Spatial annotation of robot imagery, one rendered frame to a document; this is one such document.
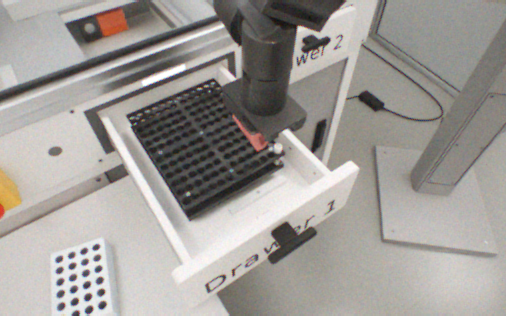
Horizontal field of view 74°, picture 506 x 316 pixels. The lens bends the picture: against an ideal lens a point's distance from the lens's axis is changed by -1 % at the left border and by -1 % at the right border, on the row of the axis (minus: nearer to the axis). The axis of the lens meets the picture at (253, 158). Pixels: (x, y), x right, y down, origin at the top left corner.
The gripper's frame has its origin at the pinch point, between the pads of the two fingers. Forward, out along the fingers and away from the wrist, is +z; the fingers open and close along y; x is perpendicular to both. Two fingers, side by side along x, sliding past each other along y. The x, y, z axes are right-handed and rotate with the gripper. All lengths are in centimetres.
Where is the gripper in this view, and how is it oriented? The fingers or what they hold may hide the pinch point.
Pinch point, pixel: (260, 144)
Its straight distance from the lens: 50.2
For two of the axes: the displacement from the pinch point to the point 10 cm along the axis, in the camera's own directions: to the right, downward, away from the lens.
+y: -5.7, -6.7, 4.7
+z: -0.3, 5.9, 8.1
